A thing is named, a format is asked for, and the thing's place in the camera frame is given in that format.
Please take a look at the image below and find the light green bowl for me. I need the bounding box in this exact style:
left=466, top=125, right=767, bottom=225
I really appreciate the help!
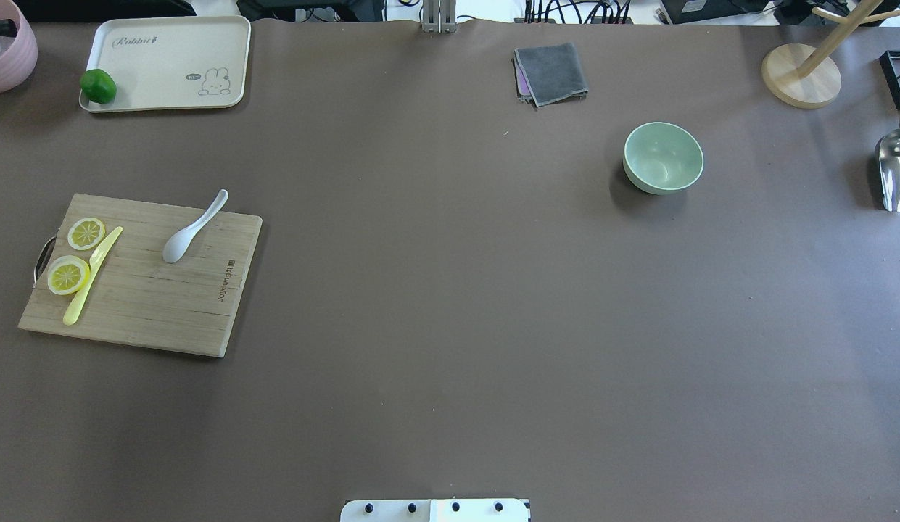
left=622, top=122, right=705, bottom=195

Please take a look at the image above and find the white ceramic spoon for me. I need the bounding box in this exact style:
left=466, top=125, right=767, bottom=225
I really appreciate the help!
left=162, top=188, right=230, bottom=264

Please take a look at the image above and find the pink ice bowl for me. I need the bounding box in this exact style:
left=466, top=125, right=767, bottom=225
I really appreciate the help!
left=0, top=1, right=38, bottom=94

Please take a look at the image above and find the grey folded cloth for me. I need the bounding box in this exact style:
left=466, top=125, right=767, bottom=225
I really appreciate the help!
left=513, top=42, right=589, bottom=108

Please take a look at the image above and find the wooden cutting board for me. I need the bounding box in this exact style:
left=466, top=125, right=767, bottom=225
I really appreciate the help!
left=19, top=193, right=262, bottom=357

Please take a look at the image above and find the cream rabbit tray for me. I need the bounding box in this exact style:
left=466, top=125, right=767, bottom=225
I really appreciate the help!
left=79, top=14, right=251, bottom=113

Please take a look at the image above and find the upper lemon slice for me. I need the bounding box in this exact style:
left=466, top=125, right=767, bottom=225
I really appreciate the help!
left=66, top=217, right=106, bottom=252

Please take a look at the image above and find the lemon slice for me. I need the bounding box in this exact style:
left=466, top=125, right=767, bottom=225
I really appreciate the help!
left=66, top=217, right=106, bottom=252
left=46, top=255, right=91, bottom=295

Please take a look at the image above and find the yellow plastic knife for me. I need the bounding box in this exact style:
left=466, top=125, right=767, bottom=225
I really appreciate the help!
left=62, top=227, right=123, bottom=325

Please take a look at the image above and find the lower lemon slice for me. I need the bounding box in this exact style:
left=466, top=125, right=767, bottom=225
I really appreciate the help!
left=46, top=255, right=91, bottom=295

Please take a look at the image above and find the green lime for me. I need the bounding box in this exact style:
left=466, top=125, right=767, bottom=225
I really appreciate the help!
left=79, top=68, right=117, bottom=104

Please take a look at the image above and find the wooden mug tree stand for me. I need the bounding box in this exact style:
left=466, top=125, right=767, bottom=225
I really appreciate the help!
left=761, top=1, right=900, bottom=109

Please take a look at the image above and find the aluminium frame post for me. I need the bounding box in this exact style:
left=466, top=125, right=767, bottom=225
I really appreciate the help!
left=421, top=0, right=457, bottom=34

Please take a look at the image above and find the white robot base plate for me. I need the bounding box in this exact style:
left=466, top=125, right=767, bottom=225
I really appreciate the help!
left=339, top=497, right=532, bottom=521

